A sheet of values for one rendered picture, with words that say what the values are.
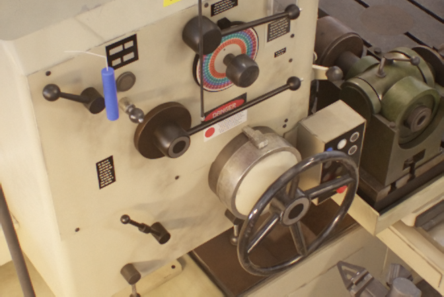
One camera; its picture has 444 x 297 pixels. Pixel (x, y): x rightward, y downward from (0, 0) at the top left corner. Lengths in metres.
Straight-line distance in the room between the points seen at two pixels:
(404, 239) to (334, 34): 0.72
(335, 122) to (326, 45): 0.40
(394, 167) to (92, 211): 0.97
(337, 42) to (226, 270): 0.83
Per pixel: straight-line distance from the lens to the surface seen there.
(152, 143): 1.90
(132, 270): 2.16
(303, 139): 2.26
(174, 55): 1.81
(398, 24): 3.19
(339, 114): 2.28
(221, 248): 2.86
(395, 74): 2.51
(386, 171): 2.52
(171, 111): 1.87
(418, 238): 2.85
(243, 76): 1.84
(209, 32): 1.75
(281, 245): 2.88
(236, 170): 2.06
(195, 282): 2.80
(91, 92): 1.71
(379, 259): 3.30
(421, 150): 2.63
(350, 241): 3.02
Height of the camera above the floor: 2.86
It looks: 44 degrees down
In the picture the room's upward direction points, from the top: straight up
